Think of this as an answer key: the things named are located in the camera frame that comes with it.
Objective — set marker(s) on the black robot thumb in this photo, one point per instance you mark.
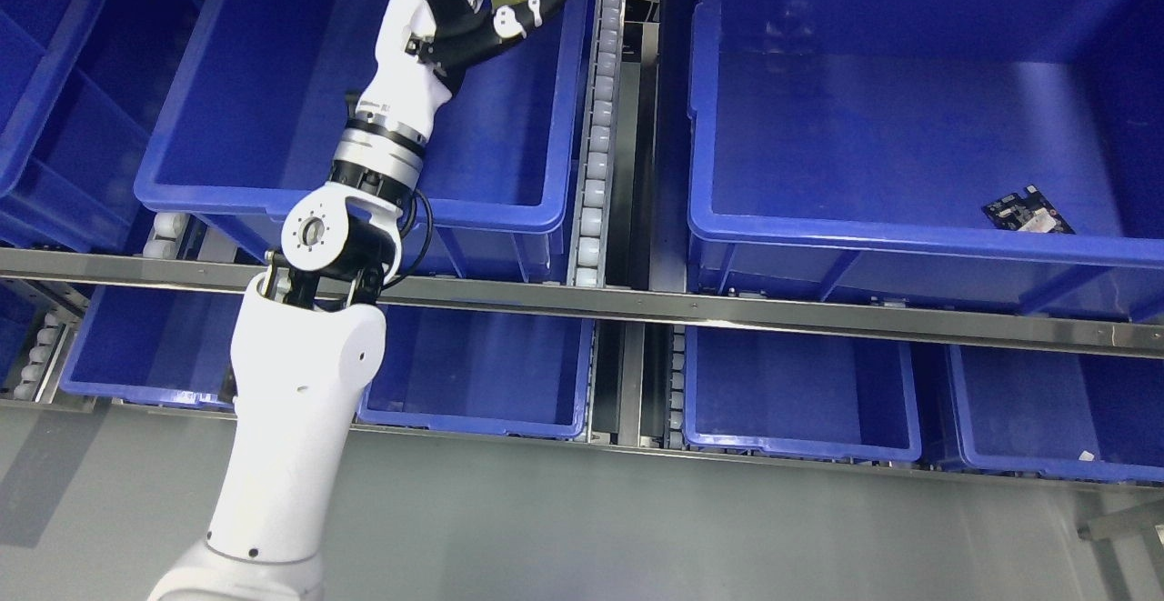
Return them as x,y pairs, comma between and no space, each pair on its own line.
474,38

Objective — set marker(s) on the large blue bin right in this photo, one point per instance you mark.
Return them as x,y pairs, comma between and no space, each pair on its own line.
842,151

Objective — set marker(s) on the white roller track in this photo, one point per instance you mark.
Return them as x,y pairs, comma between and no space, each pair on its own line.
591,222

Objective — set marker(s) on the metal shelf rack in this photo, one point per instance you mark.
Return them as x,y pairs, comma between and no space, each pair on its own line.
158,332

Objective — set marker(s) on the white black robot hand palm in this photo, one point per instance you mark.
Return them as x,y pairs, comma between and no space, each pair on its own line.
405,91

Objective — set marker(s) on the large blue bin left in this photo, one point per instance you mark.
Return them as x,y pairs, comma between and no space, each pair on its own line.
257,108

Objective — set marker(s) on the small circuit board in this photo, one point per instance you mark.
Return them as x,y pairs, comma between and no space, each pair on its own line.
1026,211

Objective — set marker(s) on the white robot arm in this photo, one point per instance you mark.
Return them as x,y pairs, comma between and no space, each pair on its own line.
309,335

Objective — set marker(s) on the large blue bin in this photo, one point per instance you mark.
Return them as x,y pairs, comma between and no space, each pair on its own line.
257,108
842,151

